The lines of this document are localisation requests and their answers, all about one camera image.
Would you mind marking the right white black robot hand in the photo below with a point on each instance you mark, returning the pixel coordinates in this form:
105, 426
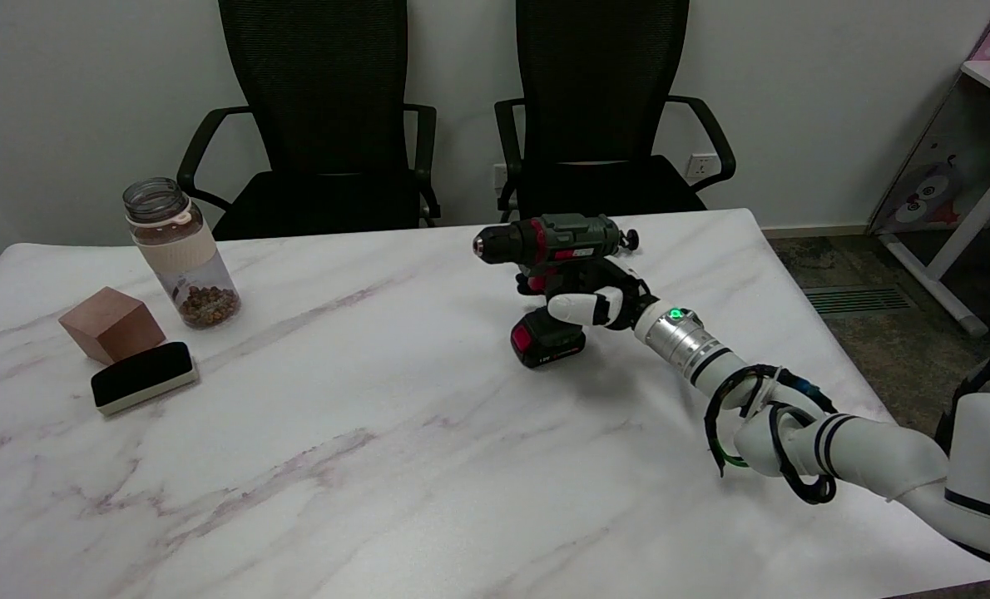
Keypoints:
620, 304

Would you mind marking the green red power screwdriver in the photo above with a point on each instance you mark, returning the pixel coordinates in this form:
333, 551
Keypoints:
566, 237

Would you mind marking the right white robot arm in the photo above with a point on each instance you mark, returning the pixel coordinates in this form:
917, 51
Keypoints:
869, 453

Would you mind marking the black mesh office chair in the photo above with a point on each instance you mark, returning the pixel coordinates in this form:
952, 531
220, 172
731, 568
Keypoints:
320, 100
599, 91

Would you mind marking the metal floor vent grille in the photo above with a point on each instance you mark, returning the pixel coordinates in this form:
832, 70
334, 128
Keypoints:
857, 299

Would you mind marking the cartoon panda desk panel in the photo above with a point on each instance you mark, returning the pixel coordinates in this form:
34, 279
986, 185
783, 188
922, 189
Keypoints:
928, 195

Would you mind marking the white desk with metal legs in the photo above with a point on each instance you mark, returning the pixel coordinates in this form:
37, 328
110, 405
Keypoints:
973, 229

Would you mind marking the glass jar with brown beans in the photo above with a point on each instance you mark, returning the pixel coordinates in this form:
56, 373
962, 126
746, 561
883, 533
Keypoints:
185, 262

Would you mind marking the black white board eraser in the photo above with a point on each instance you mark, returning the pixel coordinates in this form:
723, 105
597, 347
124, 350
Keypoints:
141, 374

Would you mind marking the brown wooden cube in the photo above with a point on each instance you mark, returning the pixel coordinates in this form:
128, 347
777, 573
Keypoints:
112, 324

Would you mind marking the white wall socket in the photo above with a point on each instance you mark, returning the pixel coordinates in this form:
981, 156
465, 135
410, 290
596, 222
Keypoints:
499, 176
700, 165

